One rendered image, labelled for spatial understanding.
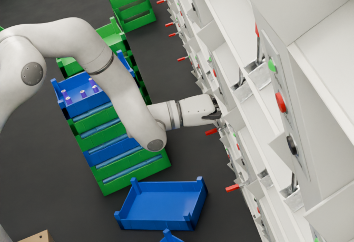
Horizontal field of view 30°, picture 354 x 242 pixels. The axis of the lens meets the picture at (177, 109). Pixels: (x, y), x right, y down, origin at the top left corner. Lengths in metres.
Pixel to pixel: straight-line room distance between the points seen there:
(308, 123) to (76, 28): 1.27
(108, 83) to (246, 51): 1.01
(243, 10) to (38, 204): 2.09
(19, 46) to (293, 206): 0.96
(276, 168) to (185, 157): 1.83
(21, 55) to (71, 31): 0.16
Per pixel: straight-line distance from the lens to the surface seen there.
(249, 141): 1.29
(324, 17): 0.42
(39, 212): 2.81
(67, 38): 1.68
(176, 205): 2.53
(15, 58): 1.61
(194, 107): 1.91
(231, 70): 1.14
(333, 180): 0.50
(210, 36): 1.21
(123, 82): 1.79
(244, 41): 0.82
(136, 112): 1.80
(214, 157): 2.68
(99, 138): 2.56
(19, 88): 1.61
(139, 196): 2.63
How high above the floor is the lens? 1.67
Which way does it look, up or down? 33 degrees down
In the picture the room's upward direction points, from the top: 20 degrees counter-clockwise
